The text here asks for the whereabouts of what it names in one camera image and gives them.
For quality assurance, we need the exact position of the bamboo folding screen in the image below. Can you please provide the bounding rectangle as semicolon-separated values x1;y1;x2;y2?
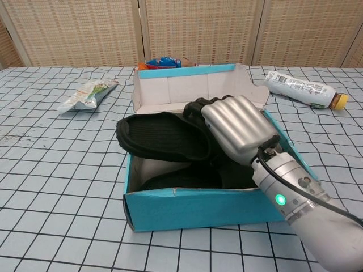
0;0;363;69

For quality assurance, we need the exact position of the white green snack packet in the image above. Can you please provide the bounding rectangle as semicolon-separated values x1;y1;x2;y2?
57;79;119;114

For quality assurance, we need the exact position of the white bottle yellow cap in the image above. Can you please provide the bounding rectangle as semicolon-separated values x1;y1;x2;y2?
262;70;349;111

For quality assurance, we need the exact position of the blue checkered tablecloth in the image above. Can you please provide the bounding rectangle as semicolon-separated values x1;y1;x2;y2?
0;65;363;272

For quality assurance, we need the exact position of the blue snack bag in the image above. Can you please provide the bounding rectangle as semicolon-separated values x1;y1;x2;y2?
145;56;196;69

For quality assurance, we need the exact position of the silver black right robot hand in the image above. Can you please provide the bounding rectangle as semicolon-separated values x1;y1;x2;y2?
183;95;281;167

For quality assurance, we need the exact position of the black slipper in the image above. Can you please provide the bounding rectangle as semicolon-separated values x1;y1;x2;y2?
138;154;260;190
115;111;222;164

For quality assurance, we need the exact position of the blue cardboard shoe box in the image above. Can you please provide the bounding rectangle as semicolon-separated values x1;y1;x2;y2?
122;63;320;233

